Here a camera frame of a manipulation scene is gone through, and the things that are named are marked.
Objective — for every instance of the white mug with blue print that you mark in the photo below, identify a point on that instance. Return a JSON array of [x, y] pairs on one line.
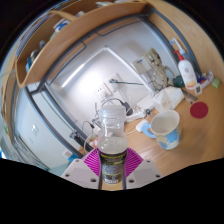
[[168, 131]]

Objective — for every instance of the clear plastic drink bottle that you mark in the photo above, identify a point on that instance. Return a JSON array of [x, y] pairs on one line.
[[112, 150]]

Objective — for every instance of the white earbud case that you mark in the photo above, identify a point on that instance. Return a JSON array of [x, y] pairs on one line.
[[141, 126]]

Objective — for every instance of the white pump bottle red top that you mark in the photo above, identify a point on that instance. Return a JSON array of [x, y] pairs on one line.
[[187, 73]]

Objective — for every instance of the white wall socket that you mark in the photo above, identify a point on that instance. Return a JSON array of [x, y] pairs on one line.
[[102, 90], [115, 81]]

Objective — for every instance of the white wall box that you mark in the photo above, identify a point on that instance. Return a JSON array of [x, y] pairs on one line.
[[139, 66]]

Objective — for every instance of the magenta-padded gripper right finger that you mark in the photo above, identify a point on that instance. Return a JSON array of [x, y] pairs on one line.
[[145, 171]]

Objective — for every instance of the pink and white packet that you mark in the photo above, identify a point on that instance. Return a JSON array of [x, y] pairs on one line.
[[208, 76]]

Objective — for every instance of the brown tree creature figurine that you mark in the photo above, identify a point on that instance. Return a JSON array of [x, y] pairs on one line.
[[160, 71]]

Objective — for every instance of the grey metal desk frame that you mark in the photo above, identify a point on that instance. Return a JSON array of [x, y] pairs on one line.
[[50, 96]]

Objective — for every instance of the small white desk thermometer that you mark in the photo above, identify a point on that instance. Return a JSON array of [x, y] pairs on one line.
[[198, 89]]

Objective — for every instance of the small green container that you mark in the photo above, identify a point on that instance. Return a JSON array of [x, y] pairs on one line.
[[216, 83]]

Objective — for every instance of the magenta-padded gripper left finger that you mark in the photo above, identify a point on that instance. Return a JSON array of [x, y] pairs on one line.
[[78, 171]]

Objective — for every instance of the flat round red coaster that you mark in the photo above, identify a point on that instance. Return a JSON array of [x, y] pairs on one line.
[[199, 110]]

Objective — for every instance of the white crumpled bag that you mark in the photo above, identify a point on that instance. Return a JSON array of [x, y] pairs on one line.
[[168, 98]]

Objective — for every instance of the wooden shelf unit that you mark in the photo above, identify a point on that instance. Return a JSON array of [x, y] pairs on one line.
[[73, 40]]

